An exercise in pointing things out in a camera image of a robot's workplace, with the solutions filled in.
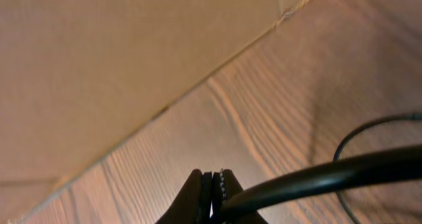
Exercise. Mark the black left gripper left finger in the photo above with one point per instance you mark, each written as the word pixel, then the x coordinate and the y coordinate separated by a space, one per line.
pixel 193 202

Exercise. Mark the cardboard side panel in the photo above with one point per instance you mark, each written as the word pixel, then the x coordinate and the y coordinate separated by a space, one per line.
pixel 108 105

